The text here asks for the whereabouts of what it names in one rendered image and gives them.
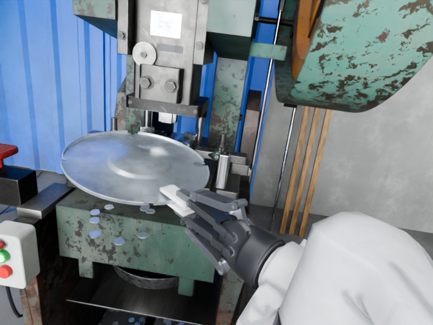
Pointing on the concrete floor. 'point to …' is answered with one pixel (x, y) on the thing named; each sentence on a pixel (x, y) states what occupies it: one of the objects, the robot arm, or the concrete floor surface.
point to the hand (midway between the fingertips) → (177, 199)
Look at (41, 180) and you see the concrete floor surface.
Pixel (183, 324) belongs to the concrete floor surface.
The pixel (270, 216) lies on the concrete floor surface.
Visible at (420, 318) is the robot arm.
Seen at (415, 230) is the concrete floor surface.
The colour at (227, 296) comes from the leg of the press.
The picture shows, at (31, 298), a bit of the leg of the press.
